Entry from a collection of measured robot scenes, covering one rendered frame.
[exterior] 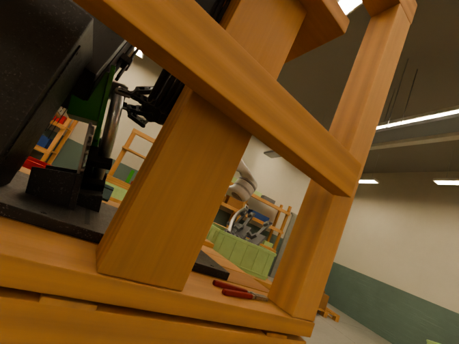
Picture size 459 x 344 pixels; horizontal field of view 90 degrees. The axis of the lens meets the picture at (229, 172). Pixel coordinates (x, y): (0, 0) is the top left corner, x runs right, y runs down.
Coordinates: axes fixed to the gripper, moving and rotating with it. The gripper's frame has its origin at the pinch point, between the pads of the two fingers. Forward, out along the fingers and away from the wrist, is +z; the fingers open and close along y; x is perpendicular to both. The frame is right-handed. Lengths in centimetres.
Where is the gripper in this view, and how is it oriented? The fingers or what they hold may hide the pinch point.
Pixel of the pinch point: (121, 98)
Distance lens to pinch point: 71.8
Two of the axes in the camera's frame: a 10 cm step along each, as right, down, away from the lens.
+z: -8.3, -2.0, -5.2
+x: 2.4, 7.2, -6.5
